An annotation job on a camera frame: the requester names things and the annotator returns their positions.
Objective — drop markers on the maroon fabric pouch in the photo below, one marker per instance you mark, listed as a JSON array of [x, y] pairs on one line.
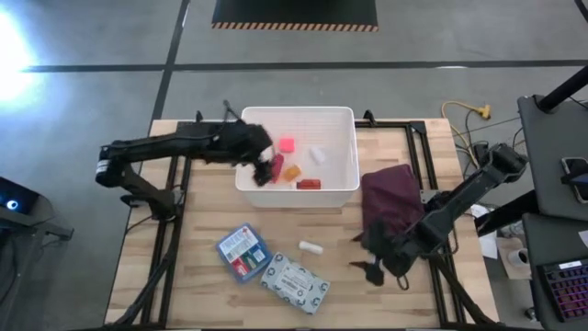
[[390, 197]]

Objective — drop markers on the white gauze roll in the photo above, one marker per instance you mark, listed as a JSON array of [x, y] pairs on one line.
[[317, 155], [311, 247]]

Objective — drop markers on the smartphone in holder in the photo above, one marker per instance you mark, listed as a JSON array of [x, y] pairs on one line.
[[576, 177]]

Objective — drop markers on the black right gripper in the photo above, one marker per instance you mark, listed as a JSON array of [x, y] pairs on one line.
[[402, 253]]

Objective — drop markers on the blue first aid kit box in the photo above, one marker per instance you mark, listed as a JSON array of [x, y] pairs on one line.
[[243, 252]]

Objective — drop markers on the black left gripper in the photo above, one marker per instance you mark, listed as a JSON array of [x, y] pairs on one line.
[[243, 142]]

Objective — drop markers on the dark device with blue light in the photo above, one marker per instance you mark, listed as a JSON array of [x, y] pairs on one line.
[[20, 202]]

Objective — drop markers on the orange pill bottle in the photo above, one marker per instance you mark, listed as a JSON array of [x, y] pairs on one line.
[[292, 173]]

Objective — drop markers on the white paper sheet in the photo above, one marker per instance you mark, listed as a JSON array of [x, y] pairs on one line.
[[487, 239]]

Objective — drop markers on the white package with navy print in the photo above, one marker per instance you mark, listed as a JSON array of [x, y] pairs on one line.
[[294, 284]]

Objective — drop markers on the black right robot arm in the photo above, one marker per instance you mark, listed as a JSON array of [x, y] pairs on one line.
[[464, 193]]

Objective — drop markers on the pink square block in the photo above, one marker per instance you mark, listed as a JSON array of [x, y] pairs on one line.
[[287, 144]]

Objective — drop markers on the grey side desk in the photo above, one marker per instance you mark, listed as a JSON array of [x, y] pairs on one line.
[[549, 151]]

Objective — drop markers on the backlit purple keyboard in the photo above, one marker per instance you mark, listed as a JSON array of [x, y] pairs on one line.
[[567, 289]]

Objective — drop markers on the white perforated plastic basket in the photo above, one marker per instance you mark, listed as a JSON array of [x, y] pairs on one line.
[[335, 193]]

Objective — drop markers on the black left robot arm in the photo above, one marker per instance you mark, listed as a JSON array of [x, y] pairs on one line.
[[151, 147]]

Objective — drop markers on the crimson packet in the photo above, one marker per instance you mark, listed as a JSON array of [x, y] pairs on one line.
[[277, 167]]

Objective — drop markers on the black aluminium table frame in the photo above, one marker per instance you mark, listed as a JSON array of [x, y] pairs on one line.
[[415, 151]]

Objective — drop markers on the small red box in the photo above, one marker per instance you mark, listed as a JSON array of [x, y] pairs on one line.
[[308, 184]]

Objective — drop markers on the black hazard-striped floor mat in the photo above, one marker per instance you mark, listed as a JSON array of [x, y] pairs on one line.
[[294, 11]]

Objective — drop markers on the black pole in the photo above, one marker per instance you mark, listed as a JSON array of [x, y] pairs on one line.
[[562, 89]]

